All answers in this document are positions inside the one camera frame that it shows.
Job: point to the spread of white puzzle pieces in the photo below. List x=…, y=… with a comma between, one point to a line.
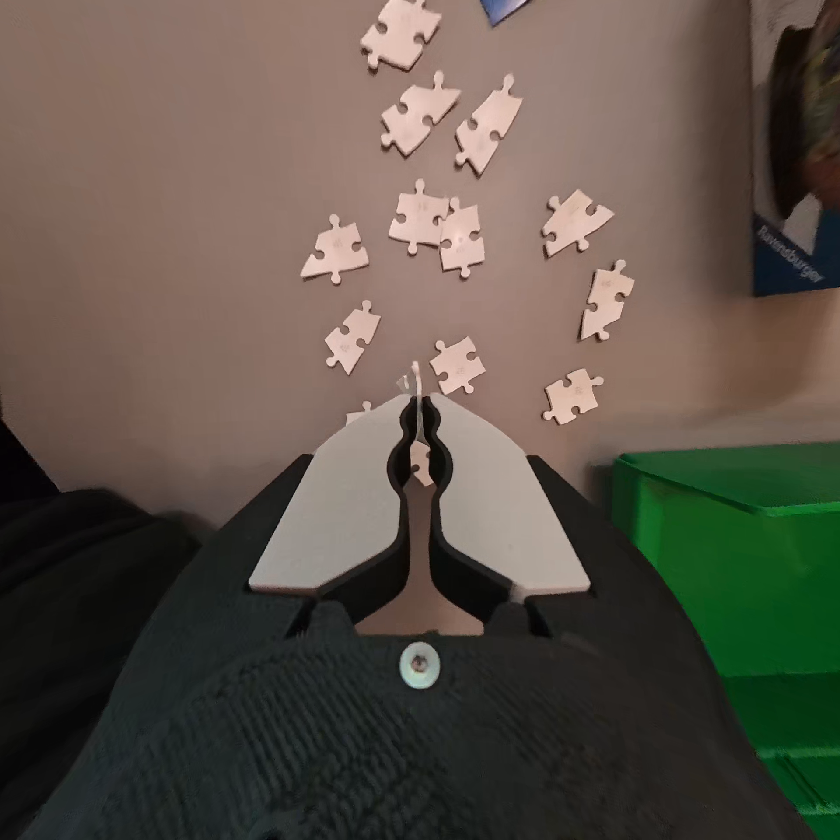
x=459, y=239

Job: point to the person's black jacket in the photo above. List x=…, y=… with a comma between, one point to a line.
x=65, y=590

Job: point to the green plastic bin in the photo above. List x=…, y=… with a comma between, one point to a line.
x=722, y=558

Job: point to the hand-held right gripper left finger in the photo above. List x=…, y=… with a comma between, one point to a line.
x=334, y=518

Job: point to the folded instruction leaflet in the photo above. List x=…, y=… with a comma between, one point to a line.
x=502, y=10

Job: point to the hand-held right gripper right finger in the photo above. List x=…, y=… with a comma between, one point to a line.
x=505, y=518

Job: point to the blue puzzle box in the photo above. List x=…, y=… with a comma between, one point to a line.
x=787, y=262

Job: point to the single curved puzzle piece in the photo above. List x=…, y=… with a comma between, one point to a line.
x=420, y=459

